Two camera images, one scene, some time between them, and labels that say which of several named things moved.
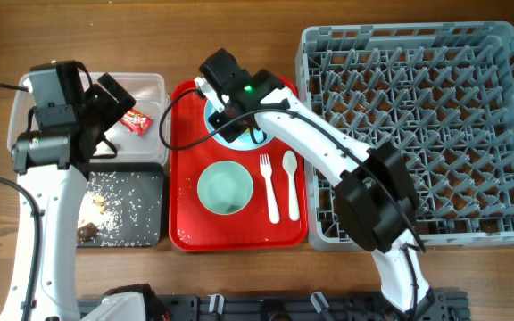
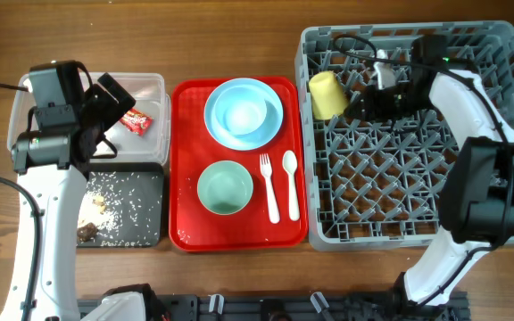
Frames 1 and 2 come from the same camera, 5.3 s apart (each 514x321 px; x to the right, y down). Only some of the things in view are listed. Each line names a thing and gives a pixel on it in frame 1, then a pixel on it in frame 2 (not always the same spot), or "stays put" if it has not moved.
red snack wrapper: x=136 y=121 stays put
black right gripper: x=234 y=133 -> x=373 y=111
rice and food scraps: x=119 y=209 stays put
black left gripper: x=97 y=94 stays put
